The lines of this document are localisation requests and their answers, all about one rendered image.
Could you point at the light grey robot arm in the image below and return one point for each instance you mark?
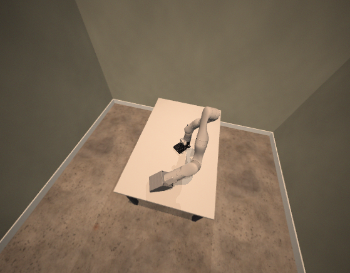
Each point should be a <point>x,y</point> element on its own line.
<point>209,114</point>

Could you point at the black knob box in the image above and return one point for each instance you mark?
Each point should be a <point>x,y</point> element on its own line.
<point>179,146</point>

